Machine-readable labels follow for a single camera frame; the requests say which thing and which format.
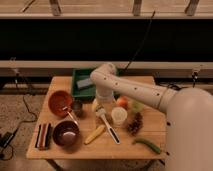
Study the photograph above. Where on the green cucumber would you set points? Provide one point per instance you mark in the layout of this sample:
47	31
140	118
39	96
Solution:
148	143

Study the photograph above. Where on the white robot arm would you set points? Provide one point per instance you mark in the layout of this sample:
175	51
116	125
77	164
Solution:
189	117

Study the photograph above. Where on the orange peach fruit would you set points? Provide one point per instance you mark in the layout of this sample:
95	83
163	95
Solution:
122	102

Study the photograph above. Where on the white round container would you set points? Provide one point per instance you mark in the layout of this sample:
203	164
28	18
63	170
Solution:
119	115

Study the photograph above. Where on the dark purple bowl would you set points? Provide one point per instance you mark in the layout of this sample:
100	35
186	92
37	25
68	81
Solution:
66	133

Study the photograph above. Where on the small metal cup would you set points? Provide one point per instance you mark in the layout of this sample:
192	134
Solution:
77	108

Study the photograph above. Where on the green plastic tray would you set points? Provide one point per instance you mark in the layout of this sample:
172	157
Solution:
85	94

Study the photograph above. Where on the grey sponge block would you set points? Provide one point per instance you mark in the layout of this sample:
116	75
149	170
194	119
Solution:
84	83

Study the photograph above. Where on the white dish brush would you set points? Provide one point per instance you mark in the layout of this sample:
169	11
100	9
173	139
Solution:
101	114

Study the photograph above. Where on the orange bowl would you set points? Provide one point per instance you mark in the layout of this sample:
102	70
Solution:
57	101

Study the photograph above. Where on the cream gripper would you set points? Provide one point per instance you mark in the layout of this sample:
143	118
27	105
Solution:
96	107

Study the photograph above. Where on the purple grape bunch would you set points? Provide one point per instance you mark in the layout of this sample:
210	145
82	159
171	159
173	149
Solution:
136	124

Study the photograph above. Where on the black power adapter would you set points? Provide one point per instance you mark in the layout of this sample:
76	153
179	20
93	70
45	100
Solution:
6	139

